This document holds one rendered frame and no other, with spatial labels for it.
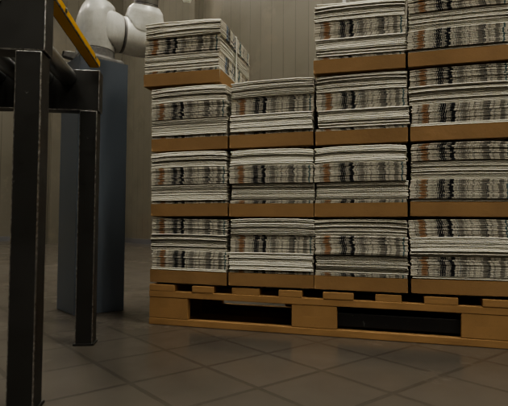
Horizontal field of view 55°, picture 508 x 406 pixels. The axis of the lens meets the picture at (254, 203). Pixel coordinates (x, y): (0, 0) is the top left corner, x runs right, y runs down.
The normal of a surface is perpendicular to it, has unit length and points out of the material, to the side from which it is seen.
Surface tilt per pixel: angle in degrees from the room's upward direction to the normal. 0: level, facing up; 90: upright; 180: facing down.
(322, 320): 90
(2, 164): 90
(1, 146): 90
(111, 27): 91
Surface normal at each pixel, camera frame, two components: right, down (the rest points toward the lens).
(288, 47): -0.77, -0.04
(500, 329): -0.28, -0.04
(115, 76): 0.64, -0.03
